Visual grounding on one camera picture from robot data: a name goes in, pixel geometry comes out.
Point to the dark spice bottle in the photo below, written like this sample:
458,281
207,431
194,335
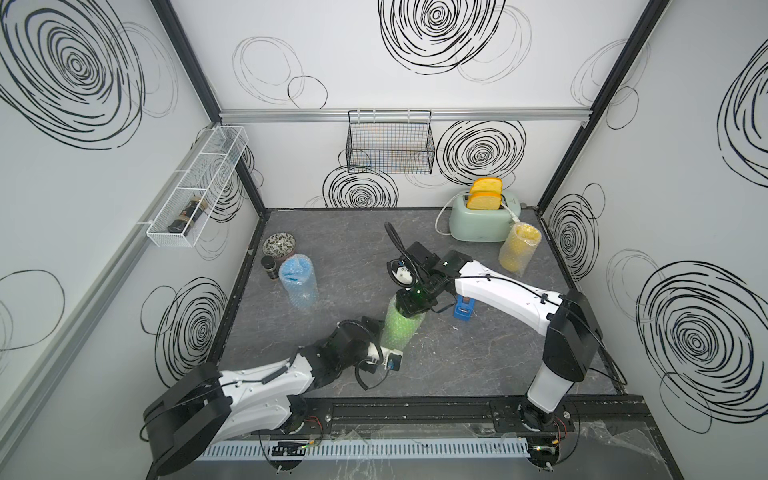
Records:
270,266

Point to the patterned small bowl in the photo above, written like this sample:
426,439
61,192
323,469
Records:
280,246

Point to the blue tape dispenser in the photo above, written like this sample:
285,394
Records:
464,308

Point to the back toast slice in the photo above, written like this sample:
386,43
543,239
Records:
487,185

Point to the dark bottle in shelf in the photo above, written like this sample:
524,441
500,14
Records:
187,217

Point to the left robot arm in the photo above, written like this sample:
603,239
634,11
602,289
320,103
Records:
207,405

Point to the white slotted cable duct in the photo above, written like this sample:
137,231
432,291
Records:
371,449

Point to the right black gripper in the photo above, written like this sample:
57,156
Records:
405,307

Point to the mint green toaster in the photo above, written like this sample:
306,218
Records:
484,226

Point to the bubble wrap sheet stack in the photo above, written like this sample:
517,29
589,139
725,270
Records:
401,324

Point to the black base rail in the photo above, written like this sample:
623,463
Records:
505,413

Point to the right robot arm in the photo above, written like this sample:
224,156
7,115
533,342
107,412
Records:
567,322

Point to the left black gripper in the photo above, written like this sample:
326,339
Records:
373,323

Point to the toast slice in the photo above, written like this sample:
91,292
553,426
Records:
484,201
487,185

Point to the black wire basket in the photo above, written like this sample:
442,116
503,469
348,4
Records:
390,141

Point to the front toast slice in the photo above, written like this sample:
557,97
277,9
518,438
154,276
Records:
484,201

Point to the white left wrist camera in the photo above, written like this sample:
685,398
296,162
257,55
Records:
389,359

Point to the white wire shelf basket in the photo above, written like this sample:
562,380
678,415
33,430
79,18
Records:
215,156

